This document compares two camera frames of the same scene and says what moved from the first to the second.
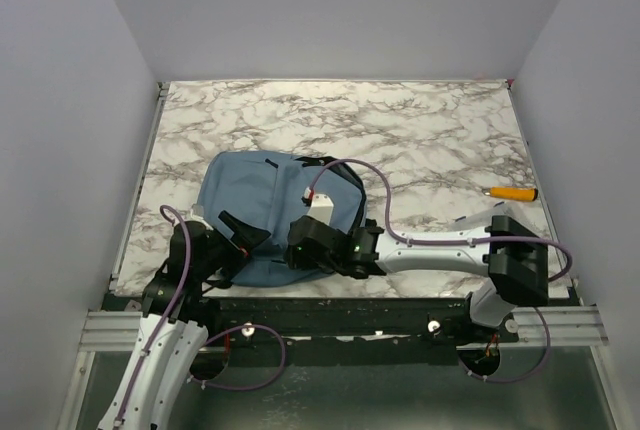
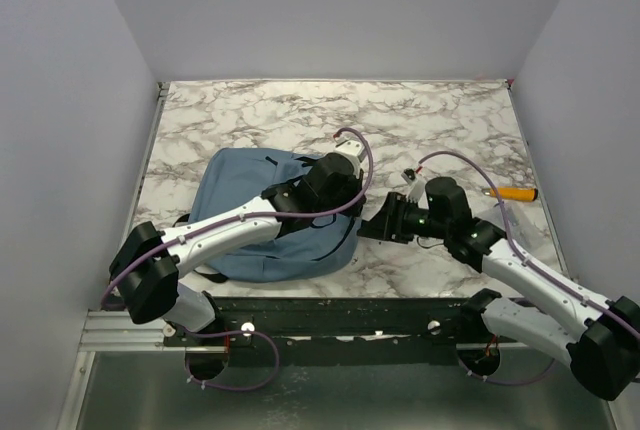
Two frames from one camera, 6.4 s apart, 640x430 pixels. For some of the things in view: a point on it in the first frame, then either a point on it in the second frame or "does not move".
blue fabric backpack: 270,189 does not move
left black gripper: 245,236 → 355,184
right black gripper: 296,259 → 389,223
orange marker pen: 514,193 does not move
